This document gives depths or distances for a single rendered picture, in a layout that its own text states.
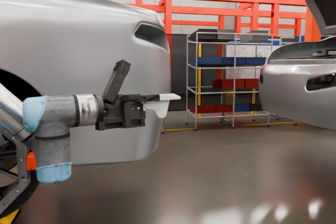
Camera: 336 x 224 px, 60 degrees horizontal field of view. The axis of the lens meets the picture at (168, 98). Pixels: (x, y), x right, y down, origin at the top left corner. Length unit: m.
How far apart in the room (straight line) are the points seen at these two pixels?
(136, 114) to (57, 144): 0.19
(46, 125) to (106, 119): 0.13
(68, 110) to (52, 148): 0.09
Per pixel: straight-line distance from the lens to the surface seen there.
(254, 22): 8.81
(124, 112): 0.71
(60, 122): 0.67
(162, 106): 0.71
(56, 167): 0.69
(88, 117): 0.68
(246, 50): 7.04
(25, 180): 1.60
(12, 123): 0.79
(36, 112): 0.66
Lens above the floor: 1.33
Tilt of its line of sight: 7 degrees down
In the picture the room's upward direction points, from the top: straight up
